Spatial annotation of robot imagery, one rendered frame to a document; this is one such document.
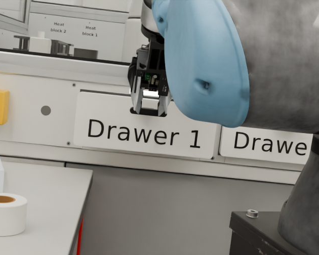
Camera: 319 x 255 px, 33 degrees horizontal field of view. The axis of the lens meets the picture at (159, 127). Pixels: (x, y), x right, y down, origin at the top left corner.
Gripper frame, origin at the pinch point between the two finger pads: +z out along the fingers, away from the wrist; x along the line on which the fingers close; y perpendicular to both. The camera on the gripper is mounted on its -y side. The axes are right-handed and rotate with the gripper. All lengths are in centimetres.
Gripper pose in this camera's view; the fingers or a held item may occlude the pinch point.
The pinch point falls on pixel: (149, 106)
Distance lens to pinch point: 107.9
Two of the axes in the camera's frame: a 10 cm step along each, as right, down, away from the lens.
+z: -1.3, 7.4, 6.6
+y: -0.2, 6.7, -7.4
